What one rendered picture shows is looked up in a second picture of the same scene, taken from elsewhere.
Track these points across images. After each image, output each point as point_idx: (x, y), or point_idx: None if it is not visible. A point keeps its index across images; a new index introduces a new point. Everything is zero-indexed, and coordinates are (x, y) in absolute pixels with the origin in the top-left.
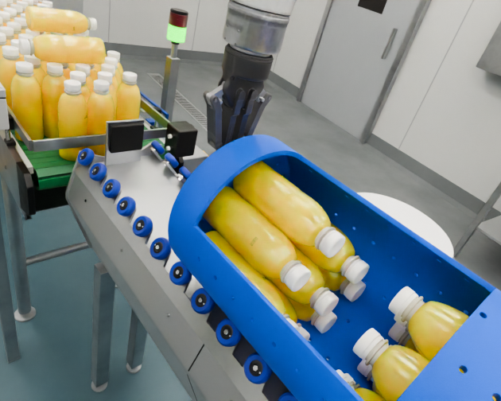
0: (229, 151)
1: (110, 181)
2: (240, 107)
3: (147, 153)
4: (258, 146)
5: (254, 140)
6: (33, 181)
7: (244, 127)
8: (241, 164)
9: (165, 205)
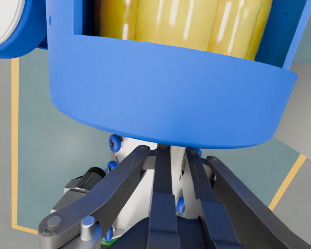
0: (247, 124)
1: (182, 210)
2: (208, 219)
3: (115, 230)
4: (199, 92)
5: (181, 119)
6: None
7: (157, 170)
8: (268, 74)
9: (148, 171)
